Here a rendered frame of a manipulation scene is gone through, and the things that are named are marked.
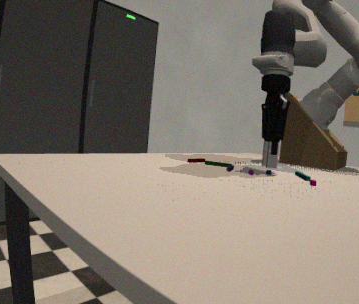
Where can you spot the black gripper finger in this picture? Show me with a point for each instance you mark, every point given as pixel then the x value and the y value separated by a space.
pixel 277 124
pixel 265 129

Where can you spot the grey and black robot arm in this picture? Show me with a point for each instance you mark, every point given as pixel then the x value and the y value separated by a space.
pixel 281 53

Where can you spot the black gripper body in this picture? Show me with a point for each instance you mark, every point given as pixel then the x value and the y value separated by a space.
pixel 274 85

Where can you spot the turquoise rod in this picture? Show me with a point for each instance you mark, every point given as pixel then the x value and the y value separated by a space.
pixel 303 176

